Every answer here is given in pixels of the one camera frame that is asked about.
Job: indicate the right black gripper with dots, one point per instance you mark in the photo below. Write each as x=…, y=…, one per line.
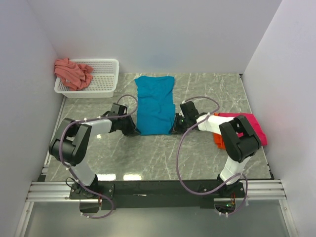
x=176, y=128

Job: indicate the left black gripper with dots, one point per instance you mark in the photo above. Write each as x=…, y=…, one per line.
x=132, y=130

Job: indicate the blue t shirt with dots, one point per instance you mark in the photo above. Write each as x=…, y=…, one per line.
x=156, y=110

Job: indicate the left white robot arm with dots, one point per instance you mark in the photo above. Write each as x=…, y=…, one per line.
x=70, y=142

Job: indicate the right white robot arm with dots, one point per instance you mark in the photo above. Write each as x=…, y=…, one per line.
x=239, y=137

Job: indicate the orange folded t shirt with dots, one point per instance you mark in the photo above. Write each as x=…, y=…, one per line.
x=219, y=141

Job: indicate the white plastic basket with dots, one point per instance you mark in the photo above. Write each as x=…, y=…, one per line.
x=105, y=77

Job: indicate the pink folded t shirt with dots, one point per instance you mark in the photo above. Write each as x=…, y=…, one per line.
x=254, y=123

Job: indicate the salmon crumpled t shirt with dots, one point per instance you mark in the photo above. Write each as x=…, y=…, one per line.
x=73, y=75

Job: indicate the black base beam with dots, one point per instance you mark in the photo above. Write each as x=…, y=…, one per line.
x=153, y=194

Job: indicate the aluminium rail frame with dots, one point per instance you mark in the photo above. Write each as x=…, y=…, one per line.
x=59, y=191

